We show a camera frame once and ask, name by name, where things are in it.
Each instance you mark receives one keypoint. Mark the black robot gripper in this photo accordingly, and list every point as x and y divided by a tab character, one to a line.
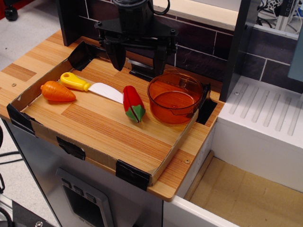
137	27

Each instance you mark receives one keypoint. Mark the yellow handled white toy knife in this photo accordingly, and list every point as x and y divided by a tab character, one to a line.
70	80

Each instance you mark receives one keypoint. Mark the transparent orange plastic pot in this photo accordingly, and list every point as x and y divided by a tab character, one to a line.
174	97

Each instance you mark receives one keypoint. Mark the red green toy pepper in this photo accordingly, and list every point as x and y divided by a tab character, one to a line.
133	105

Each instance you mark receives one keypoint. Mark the orange plastic toy carrot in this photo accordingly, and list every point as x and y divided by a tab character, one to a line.
54	91

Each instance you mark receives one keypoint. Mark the black office chair wheel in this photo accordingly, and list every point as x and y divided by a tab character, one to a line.
10	12

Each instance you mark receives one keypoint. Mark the grey toy oven front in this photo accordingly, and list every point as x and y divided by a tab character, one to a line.
80	194

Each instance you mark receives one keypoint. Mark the white toy sink unit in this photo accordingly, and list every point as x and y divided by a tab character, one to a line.
250	171

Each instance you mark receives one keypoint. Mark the dark grey right post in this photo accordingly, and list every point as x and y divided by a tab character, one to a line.
246	20

